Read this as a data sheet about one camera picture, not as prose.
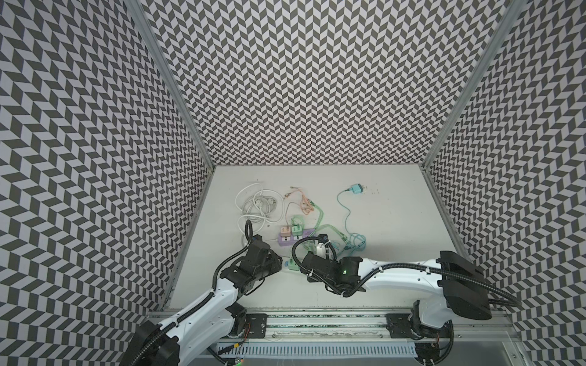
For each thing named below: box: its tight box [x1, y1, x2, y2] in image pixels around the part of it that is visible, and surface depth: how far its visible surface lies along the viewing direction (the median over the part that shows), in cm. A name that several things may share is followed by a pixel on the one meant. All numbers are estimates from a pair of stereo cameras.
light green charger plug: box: [291, 225, 303, 236], surface depth 89 cm
